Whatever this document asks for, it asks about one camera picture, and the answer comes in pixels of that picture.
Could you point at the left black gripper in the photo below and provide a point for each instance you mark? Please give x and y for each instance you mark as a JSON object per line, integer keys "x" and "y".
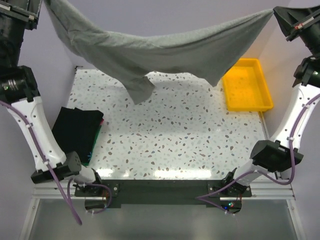
{"x": 22, "y": 11}

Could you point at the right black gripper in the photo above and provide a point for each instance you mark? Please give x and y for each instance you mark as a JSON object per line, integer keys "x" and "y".
{"x": 294, "y": 21}

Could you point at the grey t shirt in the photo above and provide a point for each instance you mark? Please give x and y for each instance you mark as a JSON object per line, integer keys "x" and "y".
{"x": 206, "y": 53}

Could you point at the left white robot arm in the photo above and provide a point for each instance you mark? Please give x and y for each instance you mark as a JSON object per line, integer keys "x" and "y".
{"x": 20, "y": 95}

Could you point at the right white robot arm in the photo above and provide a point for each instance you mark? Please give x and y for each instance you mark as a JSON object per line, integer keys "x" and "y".
{"x": 281, "y": 151}

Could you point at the yellow plastic bin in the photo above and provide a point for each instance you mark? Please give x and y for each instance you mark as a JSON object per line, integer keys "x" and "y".
{"x": 245, "y": 87}

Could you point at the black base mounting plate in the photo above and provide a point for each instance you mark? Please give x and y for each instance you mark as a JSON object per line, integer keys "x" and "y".
{"x": 146, "y": 192}

